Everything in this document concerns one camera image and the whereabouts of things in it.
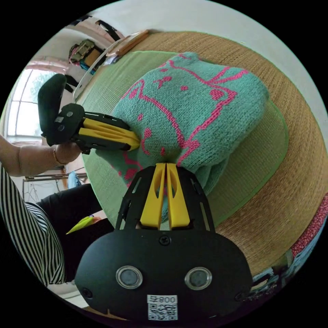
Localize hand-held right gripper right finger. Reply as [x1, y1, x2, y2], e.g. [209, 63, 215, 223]
[166, 163, 191, 230]

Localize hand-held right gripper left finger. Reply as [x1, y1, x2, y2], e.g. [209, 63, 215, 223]
[140, 163, 166, 230]

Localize green sweater with pink pattern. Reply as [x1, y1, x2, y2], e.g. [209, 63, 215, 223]
[95, 52, 270, 223]

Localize person's left forearm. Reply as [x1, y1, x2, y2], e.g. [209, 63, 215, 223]
[0, 134, 59, 178]

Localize person's left hand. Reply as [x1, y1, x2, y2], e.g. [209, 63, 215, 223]
[54, 141, 84, 165]

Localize window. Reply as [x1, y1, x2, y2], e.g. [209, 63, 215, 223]
[4, 68, 56, 138]

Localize metal rack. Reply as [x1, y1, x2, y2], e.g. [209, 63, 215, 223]
[22, 166, 88, 203]

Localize camouflage bag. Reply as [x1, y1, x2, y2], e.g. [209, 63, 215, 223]
[68, 39, 106, 74]

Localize wooden rod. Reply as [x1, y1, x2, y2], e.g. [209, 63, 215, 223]
[106, 29, 150, 57]

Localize bed with woven mats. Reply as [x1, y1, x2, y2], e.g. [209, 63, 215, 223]
[72, 30, 328, 277]

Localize person's body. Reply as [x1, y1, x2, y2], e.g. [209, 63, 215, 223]
[0, 165, 116, 288]

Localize red floral blanket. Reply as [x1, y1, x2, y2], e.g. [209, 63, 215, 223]
[291, 192, 328, 258]

